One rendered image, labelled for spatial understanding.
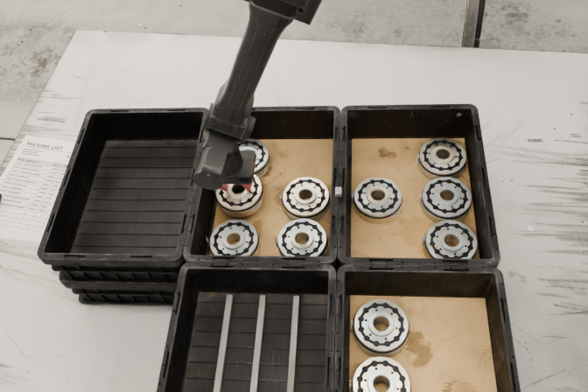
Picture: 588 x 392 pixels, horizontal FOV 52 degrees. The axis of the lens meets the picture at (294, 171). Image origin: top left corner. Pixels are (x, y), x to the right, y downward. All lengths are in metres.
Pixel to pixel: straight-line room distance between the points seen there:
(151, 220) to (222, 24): 1.86
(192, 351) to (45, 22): 2.52
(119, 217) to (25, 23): 2.23
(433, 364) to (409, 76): 0.87
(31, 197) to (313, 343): 0.88
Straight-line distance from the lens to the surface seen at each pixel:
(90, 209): 1.47
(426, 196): 1.32
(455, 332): 1.22
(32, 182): 1.76
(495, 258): 1.19
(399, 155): 1.42
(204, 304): 1.27
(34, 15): 3.57
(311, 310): 1.23
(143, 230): 1.39
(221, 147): 1.12
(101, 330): 1.46
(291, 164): 1.41
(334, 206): 1.22
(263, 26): 0.85
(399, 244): 1.29
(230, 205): 1.31
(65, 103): 1.92
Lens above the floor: 1.95
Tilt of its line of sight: 53 degrees down
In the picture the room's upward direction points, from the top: 9 degrees counter-clockwise
